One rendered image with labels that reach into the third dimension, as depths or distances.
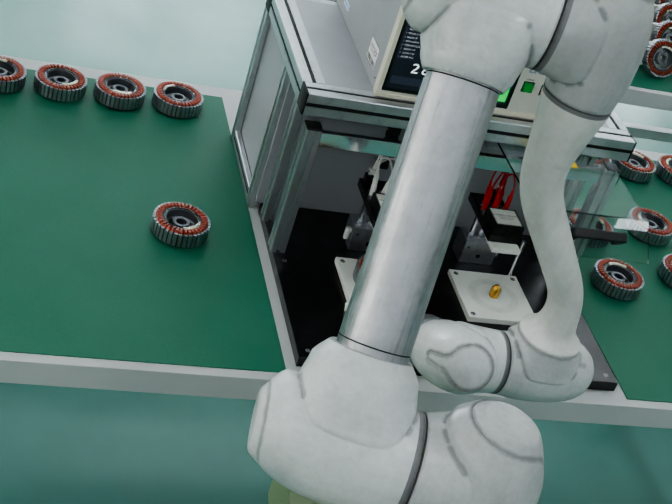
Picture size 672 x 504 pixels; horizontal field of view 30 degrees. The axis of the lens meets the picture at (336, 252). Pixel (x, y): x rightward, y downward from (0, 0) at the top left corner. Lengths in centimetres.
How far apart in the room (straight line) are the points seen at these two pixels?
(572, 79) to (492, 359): 46
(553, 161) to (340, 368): 42
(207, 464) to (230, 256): 78
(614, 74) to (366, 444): 57
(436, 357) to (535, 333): 17
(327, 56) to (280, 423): 99
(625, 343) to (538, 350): 68
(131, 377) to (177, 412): 105
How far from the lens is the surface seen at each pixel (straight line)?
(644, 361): 260
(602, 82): 168
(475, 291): 251
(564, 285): 190
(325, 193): 258
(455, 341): 189
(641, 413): 249
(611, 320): 267
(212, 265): 239
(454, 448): 164
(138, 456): 304
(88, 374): 212
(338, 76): 235
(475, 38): 161
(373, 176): 248
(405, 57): 230
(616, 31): 165
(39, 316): 218
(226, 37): 495
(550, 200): 179
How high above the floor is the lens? 214
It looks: 33 degrees down
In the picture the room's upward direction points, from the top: 19 degrees clockwise
